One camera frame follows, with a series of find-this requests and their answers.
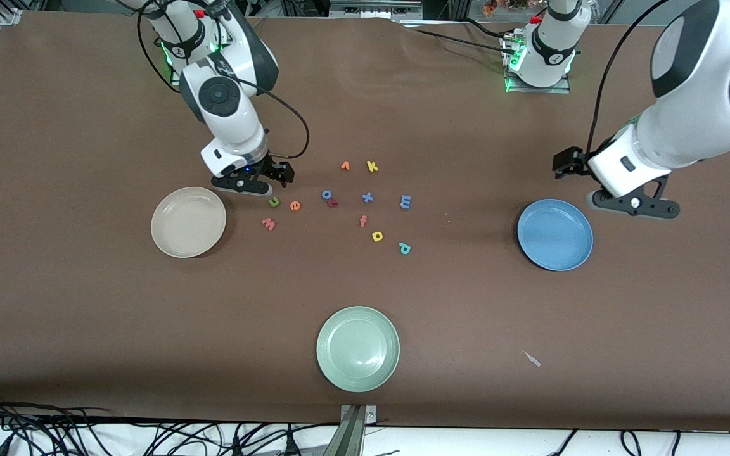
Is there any brown table cover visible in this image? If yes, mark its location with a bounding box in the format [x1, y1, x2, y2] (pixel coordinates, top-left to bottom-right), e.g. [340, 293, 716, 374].
[0, 11, 730, 433]

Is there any orange decorative foliage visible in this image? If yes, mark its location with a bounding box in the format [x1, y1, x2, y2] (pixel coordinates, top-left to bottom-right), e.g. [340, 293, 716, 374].
[482, 0, 534, 16]

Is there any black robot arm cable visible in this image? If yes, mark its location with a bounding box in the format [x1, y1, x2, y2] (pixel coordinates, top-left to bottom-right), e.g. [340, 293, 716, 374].
[115, 0, 311, 160]
[586, 0, 671, 158]

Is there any aluminium frame beam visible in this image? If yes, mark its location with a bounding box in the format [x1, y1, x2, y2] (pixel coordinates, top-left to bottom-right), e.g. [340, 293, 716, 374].
[329, 0, 423, 20]

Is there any beige plate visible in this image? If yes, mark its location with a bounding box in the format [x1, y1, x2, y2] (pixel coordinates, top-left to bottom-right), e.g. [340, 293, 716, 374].
[150, 186, 227, 259]

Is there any pale green plate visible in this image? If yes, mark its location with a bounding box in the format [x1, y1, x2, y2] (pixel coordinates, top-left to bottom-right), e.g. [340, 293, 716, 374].
[316, 306, 401, 393]

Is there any thin black base cable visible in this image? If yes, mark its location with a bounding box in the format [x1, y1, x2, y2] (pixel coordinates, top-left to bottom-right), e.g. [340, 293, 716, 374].
[397, 18, 524, 58]

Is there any blue plate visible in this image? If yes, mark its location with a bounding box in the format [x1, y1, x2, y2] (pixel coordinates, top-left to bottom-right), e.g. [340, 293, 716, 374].
[516, 198, 594, 272]

